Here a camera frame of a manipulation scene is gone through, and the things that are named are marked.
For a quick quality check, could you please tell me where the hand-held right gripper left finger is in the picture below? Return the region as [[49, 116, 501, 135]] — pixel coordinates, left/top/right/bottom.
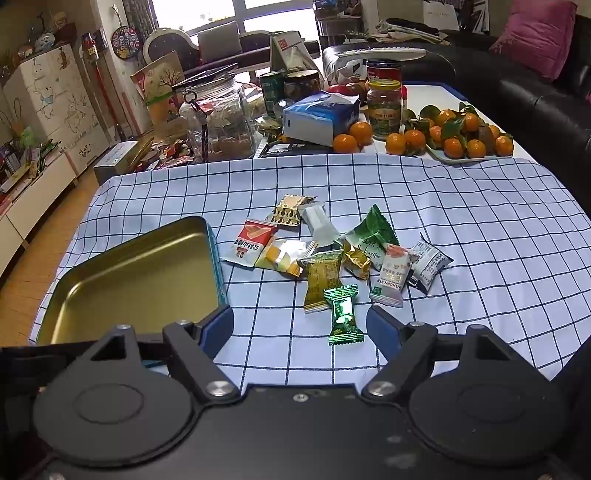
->
[[85, 305, 241, 400]]

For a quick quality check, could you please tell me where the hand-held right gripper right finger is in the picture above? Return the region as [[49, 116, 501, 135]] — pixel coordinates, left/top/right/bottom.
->
[[360, 305, 513, 400]]

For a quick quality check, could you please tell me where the shiny green candy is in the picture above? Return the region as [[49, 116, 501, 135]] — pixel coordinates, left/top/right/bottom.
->
[[323, 285, 365, 346]]

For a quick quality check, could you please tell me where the pink and white snack packet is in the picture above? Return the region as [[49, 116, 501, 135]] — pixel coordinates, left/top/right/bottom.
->
[[368, 244, 419, 308]]

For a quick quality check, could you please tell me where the small gold candy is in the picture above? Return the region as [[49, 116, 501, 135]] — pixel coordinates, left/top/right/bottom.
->
[[341, 237, 372, 281]]

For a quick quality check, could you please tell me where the olive gold snack packet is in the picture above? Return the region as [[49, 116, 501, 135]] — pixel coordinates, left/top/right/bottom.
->
[[297, 249, 345, 315]]

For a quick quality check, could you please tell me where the white and black snack packet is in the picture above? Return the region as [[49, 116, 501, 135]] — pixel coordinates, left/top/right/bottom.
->
[[406, 233, 454, 295]]

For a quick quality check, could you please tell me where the red and white snack packet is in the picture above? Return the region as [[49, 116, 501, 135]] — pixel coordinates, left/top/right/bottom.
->
[[220, 218, 275, 268]]

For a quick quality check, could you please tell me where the yellow clear snack packet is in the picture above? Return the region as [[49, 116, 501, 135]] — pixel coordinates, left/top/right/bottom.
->
[[254, 237, 315, 279]]

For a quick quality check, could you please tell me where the green triangular snack packet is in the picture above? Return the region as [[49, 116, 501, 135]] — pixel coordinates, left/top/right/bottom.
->
[[344, 204, 400, 271]]

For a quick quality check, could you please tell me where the gold metal tin box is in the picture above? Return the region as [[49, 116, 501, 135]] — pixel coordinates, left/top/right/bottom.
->
[[36, 216, 229, 347]]

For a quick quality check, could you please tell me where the plain white snack packet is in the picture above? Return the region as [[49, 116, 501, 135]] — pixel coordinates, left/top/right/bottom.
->
[[297, 200, 345, 252]]

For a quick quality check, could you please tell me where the brown gold patterned snack packet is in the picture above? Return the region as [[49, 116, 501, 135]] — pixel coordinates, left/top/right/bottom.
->
[[265, 194, 317, 228]]

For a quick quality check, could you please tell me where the blue checked white tablecloth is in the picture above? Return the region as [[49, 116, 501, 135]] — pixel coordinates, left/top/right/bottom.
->
[[28, 154, 591, 386]]

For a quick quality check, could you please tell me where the pale green tray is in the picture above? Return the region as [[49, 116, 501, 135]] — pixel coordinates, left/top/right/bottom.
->
[[425, 143, 514, 165]]

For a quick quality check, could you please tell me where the pile of assorted snack wrappers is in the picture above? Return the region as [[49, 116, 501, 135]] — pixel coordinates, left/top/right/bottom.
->
[[139, 138, 208, 164]]

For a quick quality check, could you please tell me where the loose tangerine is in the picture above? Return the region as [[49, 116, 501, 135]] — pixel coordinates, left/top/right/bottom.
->
[[348, 121, 374, 146], [332, 133, 360, 154]]

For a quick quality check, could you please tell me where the black snack pouch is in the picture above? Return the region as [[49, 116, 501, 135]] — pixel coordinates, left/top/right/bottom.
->
[[257, 141, 334, 159]]

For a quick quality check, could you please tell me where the pile of leafy tangerines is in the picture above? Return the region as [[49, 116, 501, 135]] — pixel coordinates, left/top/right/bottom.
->
[[385, 104, 515, 160]]

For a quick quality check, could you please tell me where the grey cardboard box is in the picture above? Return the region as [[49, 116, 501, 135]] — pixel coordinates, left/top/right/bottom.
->
[[92, 141, 155, 185]]

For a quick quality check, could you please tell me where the large glass jar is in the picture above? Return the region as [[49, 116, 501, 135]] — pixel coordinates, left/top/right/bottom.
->
[[178, 76, 257, 162]]

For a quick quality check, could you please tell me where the yellow lid glass jar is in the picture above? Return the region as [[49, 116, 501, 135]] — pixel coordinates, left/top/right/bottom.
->
[[366, 79, 403, 140]]

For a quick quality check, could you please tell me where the blue tissue pack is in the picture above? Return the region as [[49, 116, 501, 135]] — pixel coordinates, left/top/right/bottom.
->
[[281, 91, 361, 147]]

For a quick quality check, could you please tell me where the white low cabinet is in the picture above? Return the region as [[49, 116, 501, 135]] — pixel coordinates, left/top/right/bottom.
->
[[0, 150, 79, 278]]

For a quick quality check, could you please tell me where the green can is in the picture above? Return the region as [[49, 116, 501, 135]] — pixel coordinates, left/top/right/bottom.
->
[[259, 71, 286, 116]]

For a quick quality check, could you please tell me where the dark pickle jar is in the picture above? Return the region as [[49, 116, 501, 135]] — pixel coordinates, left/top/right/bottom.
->
[[283, 69, 321, 100]]

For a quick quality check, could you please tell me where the red label jar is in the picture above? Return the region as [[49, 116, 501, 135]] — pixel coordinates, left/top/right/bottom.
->
[[365, 59, 402, 84]]

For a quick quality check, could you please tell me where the tree print paper bag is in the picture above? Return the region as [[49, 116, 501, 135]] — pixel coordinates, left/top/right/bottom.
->
[[130, 51, 185, 134]]

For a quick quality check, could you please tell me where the white printed plastic bag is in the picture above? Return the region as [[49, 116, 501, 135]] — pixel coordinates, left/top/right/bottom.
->
[[323, 58, 370, 88]]

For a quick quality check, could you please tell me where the stack of books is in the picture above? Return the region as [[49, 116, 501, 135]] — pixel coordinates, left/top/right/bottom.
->
[[0, 138, 63, 195]]

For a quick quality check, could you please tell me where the black leather sofa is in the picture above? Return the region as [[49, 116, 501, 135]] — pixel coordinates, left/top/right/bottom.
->
[[321, 14, 591, 153]]

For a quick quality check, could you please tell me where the red stick vacuum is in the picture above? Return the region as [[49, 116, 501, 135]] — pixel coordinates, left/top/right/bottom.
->
[[81, 28, 130, 141]]

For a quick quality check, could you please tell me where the white framed dark chair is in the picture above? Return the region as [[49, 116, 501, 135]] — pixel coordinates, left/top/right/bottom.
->
[[142, 23, 319, 81]]

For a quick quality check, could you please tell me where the white red label carton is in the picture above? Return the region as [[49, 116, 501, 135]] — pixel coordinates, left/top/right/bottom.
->
[[270, 31, 319, 72]]

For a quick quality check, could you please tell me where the grey cushion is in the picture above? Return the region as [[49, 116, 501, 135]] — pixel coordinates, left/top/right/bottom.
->
[[198, 21, 242, 63]]

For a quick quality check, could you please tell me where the white cartoon cabinet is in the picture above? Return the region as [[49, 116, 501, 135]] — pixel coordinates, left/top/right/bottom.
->
[[0, 44, 109, 176]]

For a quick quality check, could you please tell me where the pile of clothes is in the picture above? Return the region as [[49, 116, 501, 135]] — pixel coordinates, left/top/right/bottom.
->
[[374, 18, 451, 44]]

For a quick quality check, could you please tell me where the white paper bag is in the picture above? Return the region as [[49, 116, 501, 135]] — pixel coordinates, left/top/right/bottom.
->
[[422, 0, 460, 31]]

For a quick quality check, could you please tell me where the window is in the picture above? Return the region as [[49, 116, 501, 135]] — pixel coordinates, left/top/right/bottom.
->
[[154, 0, 319, 33]]

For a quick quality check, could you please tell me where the pink cushion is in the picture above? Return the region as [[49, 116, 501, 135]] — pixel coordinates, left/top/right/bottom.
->
[[488, 0, 578, 81]]

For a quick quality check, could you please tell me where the purple braided lanyard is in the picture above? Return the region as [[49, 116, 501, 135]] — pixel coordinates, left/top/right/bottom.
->
[[182, 88, 209, 160]]

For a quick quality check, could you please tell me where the round patterned wall hanging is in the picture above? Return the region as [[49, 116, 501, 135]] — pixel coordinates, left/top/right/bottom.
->
[[110, 4, 141, 61]]

